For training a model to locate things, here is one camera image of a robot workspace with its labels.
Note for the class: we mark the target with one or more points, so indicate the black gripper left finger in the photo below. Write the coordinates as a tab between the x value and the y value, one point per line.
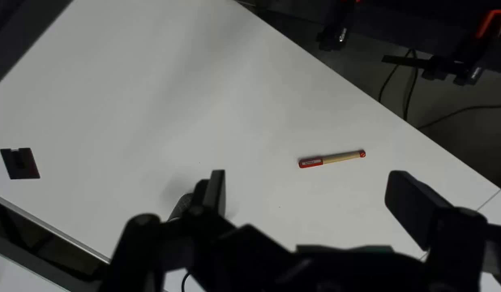
218	192

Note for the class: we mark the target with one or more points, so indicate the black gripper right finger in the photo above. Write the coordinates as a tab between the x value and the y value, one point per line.
414	209

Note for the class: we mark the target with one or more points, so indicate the red and tan pen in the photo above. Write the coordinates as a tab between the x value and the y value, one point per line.
331	160

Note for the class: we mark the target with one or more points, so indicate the black square patch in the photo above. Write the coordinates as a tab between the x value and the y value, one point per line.
20	163

